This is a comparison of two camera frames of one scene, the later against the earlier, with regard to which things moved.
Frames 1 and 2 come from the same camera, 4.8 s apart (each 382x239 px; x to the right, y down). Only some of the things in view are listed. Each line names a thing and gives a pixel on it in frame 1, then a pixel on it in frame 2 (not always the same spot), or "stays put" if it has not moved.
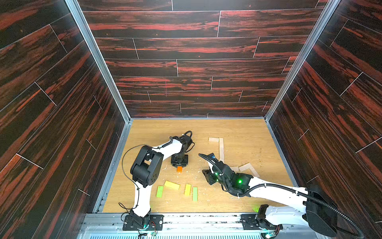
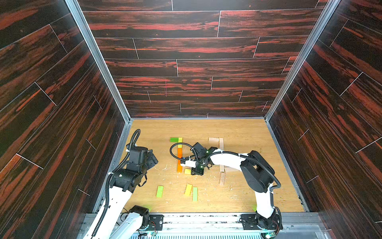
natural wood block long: (221, 149) stays put
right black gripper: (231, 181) → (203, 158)
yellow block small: (187, 189) stays put
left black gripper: (184, 163) → (150, 158)
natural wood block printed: (214, 139) stays put
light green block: (159, 193) stays put
